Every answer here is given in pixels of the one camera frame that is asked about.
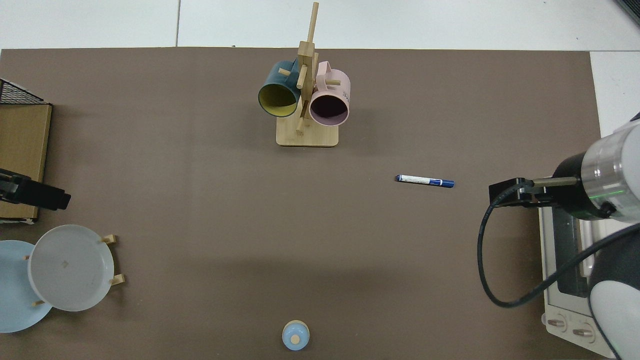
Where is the blue and white marker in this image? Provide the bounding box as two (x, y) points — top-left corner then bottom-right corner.
(396, 174), (455, 189)

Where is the pale toaster oven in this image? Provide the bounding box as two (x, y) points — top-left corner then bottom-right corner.
(538, 202), (617, 359)

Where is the grey plate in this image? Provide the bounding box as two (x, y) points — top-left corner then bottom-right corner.
(27, 224), (115, 312)

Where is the light blue plate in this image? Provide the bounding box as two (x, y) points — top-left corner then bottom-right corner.
(0, 240), (53, 334)

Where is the wooden plate rack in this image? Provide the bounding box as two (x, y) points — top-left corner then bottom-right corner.
(22, 234), (126, 307)

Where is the brown table cloth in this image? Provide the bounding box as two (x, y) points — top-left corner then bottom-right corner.
(0, 47), (603, 360)

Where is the dark grey equipment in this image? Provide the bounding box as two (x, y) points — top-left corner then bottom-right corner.
(614, 0), (640, 27)

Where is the pink cup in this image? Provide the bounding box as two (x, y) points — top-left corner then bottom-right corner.
(308, 61), (351, 127)

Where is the dark teal cup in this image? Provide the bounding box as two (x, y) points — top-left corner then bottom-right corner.
(258, 60), (302, 118)

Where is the wooden cup stand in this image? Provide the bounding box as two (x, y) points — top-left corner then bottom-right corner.
(276, 1), (340, 148)

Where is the small blue round thing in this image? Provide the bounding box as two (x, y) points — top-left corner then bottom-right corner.
(282, 320), (311, 351)

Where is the wire basket with wooden floor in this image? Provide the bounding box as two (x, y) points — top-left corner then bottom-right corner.
(0, 78), (53, 224)

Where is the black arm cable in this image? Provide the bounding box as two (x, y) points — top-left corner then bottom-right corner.
(476, 181), (640, 308)

